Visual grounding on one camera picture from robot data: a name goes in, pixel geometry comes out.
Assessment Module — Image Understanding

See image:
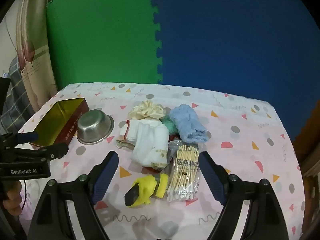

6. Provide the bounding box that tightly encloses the yellow and orange towel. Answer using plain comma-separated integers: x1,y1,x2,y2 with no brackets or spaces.
116,139,137,150

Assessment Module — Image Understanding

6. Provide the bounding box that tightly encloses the green scrunchie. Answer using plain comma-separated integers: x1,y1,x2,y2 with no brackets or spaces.
161,117,178,133

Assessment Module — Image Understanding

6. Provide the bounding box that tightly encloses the blue foam mat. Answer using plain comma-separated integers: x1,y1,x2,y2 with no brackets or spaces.
147,0,320,140

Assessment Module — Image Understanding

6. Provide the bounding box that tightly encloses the white knit cloth red trim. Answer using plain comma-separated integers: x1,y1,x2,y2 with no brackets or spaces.
119,119,140,140

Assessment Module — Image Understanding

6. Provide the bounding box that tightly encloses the beige patterned cloth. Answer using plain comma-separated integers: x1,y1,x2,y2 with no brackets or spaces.
166,140,200,202
128,100,167,120

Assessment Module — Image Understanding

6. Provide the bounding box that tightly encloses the light blue towel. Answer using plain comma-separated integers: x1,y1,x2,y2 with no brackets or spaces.
169,104,209,143

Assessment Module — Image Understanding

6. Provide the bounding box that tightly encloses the steel bowl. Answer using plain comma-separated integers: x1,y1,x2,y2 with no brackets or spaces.
77,109,115,145

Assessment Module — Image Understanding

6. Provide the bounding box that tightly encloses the pink patterned tablecloth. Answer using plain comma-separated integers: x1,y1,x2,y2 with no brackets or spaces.
15,82,304,240

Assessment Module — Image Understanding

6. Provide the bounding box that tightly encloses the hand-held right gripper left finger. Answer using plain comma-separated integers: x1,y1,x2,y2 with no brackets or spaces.
26,151,119,240

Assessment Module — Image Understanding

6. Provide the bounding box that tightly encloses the person's left hand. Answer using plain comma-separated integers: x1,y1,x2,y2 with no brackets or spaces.
2,180,27,217

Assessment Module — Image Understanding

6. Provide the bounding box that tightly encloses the gold tin box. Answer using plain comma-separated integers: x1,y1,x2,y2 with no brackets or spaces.
29,97,90,147

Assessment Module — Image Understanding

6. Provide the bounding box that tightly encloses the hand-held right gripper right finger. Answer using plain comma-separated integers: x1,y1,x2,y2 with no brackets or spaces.
199,151,294,240

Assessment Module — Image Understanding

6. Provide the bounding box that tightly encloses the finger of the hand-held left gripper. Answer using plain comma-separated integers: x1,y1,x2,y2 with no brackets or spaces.
0,132,40,146
11,142,69,160

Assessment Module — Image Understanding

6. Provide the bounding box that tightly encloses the grey plaid cloth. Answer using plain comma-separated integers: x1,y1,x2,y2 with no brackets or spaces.
0,55,34,133

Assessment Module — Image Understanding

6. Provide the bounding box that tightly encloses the white printed cloth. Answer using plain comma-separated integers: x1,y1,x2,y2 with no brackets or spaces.
130,120,169,168

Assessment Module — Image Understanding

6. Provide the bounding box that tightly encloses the yellow and black cloth bundle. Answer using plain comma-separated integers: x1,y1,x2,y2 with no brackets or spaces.
124,174,169,208

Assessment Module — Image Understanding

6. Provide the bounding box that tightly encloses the green foam mat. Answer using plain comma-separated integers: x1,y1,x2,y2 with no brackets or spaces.
46,0,160,90

